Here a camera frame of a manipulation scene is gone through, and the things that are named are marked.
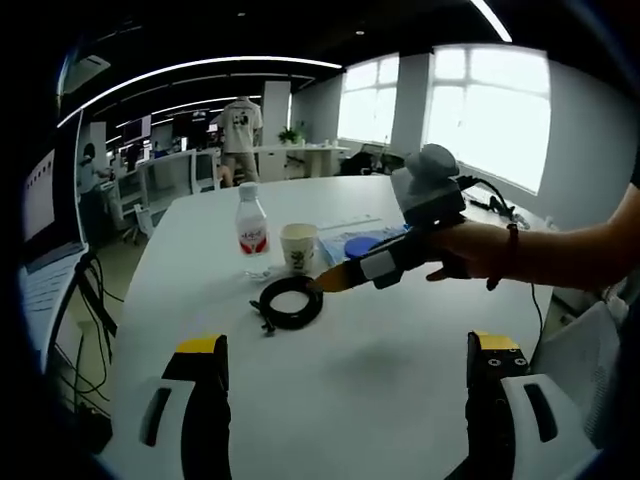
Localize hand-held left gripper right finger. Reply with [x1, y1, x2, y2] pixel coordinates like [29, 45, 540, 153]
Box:
[444, 329, 601, 480]

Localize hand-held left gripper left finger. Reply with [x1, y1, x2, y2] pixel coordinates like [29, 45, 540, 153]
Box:
[97, 333, 234, 480]

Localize clear pouch with blue disc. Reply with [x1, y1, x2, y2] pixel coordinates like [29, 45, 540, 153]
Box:
[319, 225, 414, 264]

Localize white paper cup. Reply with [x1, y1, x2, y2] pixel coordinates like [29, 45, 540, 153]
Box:
[278, 223, 320, 275]

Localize clear plastic bottle red label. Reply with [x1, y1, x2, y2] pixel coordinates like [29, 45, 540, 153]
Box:
[234, 182, 271, 257]

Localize white tabletop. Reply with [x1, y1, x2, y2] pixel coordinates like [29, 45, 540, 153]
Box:
[107, 174, 556, 480]

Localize person's right hand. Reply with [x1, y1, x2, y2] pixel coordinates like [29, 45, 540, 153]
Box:
[424, 219, 506, 284]

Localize black office chair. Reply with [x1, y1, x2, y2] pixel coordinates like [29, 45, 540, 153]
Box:
[344, 149, 406, 176]

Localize large window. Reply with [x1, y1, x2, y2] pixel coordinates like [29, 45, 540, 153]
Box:
[427, 42, 554, 196]
[337, 52, 401, 146]

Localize grey mesh chair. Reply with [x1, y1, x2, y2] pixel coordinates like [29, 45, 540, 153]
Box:
[529, 299, 631, 451]

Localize white counter desk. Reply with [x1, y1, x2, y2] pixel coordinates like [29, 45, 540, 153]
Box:
[252, 143, 351, 181]

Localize green potted plant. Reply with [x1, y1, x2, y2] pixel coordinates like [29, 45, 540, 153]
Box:
[277, 124, 306, 146]

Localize white mesh office chair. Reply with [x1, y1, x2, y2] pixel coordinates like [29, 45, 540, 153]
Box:
[192, 152, 221, 194]

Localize open laptop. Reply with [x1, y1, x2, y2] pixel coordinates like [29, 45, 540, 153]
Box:
[17, 107, 91, 326]

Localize long ceiling light strip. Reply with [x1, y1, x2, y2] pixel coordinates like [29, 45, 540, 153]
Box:
[57, 55, 344, 129]

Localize black tangled cables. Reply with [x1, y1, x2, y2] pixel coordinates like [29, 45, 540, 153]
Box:
[467, 192, 531, 229]

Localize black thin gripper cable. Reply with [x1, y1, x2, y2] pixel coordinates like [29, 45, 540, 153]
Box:
[527, 282, 549, 361]

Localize red string bracelet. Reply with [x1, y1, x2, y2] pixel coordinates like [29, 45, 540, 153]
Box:
[487, 223, 521, 292]

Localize black floor cables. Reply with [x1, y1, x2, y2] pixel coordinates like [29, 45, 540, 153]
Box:
[49, 249, 126, 416]

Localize wall display screen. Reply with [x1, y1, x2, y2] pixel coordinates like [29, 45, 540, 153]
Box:
[122, 115, 153, 146]

